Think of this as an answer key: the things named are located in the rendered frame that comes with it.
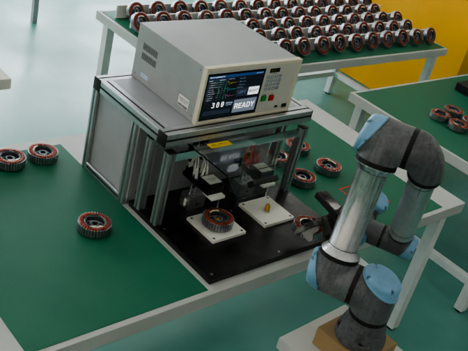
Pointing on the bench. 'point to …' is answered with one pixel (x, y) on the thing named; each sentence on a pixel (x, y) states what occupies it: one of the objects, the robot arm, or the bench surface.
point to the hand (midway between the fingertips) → (306, 227)
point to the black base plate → (248, 248)
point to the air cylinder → (194, 200)
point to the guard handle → (262, 181)
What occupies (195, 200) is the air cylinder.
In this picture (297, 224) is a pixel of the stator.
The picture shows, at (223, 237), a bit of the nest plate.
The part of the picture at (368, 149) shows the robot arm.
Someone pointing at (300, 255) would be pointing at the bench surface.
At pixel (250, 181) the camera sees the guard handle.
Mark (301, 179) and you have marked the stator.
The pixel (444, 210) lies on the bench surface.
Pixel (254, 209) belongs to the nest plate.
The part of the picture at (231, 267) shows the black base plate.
